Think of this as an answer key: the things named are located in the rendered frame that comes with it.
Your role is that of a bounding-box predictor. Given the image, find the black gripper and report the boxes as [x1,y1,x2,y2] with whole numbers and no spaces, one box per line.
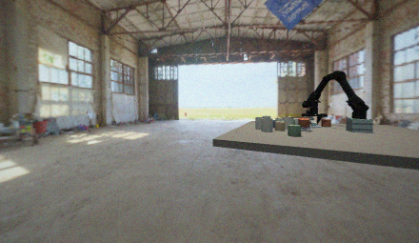
[302,108,328,125]

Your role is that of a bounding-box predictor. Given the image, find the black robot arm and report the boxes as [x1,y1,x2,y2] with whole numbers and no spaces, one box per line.
[302,71,369,119]

